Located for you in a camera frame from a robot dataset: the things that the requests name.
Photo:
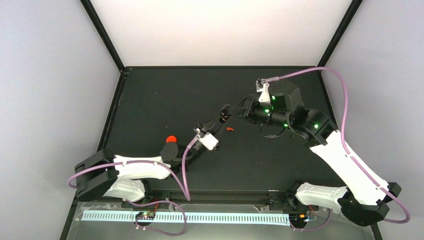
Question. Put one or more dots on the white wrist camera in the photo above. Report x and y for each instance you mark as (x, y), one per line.
(262, 87)
(209, 141)

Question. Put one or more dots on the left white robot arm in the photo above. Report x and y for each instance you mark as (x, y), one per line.
(106, 174)

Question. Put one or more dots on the clear plastic sheet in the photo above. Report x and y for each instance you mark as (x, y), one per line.
(321, 224)

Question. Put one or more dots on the red round cap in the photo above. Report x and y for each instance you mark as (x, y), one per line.
(171, 139)

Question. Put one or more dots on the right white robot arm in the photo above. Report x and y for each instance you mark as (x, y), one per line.
(364, 197)

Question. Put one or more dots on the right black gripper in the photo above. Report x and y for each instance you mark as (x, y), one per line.
(246, 107)

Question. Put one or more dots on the white slotted cable duct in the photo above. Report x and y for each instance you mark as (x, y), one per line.
(278, 219)

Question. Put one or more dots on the black glossy earbud charging case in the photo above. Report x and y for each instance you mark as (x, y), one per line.
(224, 115)

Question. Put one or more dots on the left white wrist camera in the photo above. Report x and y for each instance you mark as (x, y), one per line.
(209, 141)

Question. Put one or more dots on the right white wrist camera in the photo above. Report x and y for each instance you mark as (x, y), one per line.
(262, 87)

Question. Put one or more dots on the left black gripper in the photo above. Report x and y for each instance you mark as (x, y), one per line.
(204, 128)

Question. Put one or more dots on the black aluminium front rail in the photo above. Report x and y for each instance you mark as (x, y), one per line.
(237, 197)

